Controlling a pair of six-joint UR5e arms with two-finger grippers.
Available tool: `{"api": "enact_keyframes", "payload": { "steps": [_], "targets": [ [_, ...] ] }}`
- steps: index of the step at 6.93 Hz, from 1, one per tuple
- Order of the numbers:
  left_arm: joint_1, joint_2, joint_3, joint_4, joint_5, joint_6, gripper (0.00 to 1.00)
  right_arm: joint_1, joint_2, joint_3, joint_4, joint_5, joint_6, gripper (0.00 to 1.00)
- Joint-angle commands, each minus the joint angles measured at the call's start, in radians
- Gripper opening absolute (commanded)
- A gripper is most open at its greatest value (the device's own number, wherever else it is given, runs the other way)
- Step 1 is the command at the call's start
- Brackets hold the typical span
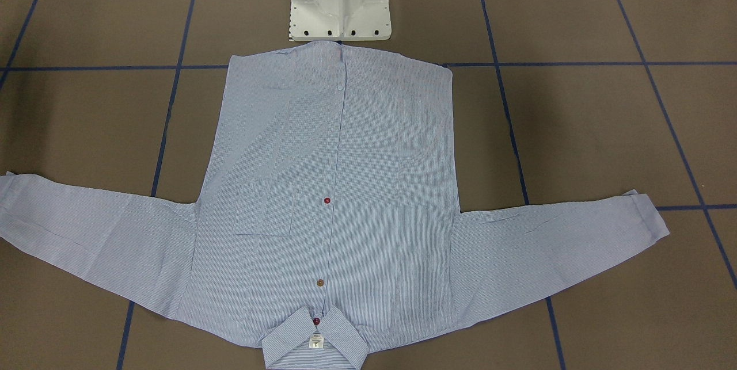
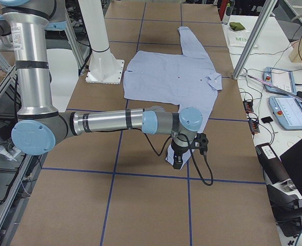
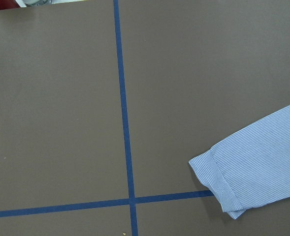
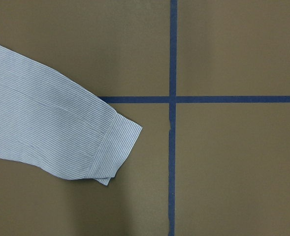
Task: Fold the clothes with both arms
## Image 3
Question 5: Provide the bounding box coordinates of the light blue striped shirt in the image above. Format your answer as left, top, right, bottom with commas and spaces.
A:
189, 105, 290, 219

